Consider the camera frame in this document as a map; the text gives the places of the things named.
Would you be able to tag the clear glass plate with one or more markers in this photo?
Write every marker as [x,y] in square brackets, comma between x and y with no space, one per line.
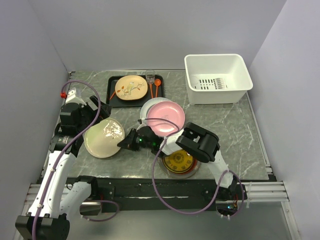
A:
[179,165]

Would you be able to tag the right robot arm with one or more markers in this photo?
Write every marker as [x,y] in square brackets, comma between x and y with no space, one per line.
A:
[200,143]

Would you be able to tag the cream green leaf plate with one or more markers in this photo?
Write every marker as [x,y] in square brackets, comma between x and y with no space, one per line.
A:
[101,140]

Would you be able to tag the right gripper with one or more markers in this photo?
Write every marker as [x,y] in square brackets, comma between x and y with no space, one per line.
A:
[128,142]

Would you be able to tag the orange plastic spoon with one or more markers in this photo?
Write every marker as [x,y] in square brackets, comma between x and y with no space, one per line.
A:
[157,83]

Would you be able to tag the white plastic bin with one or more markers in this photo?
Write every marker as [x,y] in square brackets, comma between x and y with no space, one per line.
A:
[216,78]

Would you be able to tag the light blue plate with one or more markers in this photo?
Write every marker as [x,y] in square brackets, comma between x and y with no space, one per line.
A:
[163,134]

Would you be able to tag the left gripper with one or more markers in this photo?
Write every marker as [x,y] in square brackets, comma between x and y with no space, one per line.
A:
[105,111]

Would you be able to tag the yellow patterned plate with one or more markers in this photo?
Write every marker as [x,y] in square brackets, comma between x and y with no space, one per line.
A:
[178,161]

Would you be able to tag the beige bird-pattern plate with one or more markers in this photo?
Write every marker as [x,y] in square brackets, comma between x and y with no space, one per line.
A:
[131,87]

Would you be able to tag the clear drinking glass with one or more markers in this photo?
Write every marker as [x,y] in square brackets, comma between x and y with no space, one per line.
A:
[150,76]

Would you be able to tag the pink plate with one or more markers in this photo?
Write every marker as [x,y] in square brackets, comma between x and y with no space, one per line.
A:
[166,116]

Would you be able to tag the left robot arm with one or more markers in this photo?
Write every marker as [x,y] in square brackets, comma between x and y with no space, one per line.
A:
[50,214]

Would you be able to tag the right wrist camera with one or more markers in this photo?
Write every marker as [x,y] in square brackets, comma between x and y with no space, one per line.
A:
[142,123]

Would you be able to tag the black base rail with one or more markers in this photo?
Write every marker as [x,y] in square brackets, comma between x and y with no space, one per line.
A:
[139,194]

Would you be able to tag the white scalloped plate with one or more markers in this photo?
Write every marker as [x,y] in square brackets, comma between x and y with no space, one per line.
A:
[150,103]

